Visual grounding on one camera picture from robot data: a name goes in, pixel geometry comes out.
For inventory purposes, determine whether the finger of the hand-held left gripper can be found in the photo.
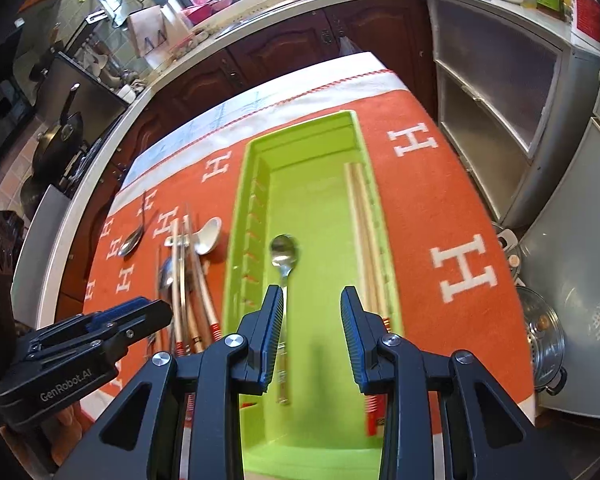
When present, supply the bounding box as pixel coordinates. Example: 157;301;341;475
25;300;174;362
30;296;153;348

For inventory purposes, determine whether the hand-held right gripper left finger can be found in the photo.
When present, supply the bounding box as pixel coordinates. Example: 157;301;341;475
55;284;286;480

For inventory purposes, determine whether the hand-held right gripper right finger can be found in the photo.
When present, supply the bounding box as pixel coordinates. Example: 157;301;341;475
340;286;571;480

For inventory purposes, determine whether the small metal spoon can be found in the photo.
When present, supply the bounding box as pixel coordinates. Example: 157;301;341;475
269;233;301;406

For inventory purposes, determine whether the white ceramic spoon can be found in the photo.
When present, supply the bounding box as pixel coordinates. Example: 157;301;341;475
194;217;223;257

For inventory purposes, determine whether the green plastic utensil tray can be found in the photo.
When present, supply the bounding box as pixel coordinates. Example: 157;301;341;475
223;108;406;478

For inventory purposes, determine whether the black frying pan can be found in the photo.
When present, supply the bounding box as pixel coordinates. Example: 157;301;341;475
32;84;86;181

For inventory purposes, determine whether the orange blanket with white letters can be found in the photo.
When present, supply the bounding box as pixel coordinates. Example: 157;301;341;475
82;72;537;461

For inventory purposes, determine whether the steel pot with glass lid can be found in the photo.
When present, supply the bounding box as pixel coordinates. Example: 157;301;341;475
517;285;568;396

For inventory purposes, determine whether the dark metal countertop appliance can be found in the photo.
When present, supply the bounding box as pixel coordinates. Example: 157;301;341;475
45;52;131;126

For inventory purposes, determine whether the wooden cutting board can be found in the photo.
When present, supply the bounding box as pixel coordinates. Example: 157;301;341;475
127;5;171;58

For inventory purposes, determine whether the pink basin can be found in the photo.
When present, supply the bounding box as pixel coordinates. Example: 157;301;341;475
182;0;231;26

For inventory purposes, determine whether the grey cupboard with frosted doors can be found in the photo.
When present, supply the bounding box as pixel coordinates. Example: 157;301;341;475
422;0;600;228

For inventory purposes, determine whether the red paper notice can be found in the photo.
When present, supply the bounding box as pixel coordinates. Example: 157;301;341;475
572;0;600;43

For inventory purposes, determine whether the long-handled metal spoon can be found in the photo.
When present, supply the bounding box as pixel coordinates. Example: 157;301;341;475
118;190;148;257

